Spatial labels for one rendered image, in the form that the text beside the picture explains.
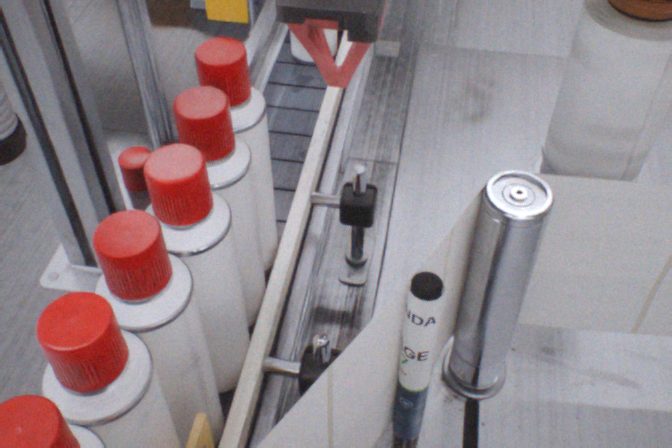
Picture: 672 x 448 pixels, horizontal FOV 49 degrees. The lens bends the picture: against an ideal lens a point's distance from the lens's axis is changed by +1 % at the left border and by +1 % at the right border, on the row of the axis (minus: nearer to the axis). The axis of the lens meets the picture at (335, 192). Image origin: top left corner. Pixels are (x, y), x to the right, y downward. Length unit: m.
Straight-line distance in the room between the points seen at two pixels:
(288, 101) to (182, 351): 0.40
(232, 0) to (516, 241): 0.26
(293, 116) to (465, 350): 0.33
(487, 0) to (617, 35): 0.49
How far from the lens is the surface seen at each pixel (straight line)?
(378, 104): 0.84
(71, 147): 0.58
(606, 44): 0.58
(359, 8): 0.47
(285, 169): 0.69
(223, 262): 0.44
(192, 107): 0.43
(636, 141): 0.63
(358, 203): 0.60
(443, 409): 0.54
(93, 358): 0.34
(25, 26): 0.52
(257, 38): 0.71
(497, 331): 0.48
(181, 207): 0.40
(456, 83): 0.80
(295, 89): 0.78
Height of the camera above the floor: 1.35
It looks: 46 degrees down
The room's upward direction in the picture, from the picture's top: straight up
